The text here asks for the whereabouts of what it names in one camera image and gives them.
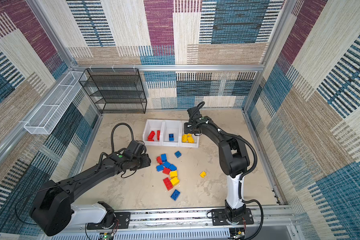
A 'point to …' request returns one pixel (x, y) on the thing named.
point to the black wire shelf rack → (115, 90)
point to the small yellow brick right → (203, 174)
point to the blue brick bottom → (175, 195)
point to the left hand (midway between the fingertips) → (148, 159)
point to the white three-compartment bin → (168, 132)
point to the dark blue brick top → (171, 137)
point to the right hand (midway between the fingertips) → (190, 130)
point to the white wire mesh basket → (42, 120)
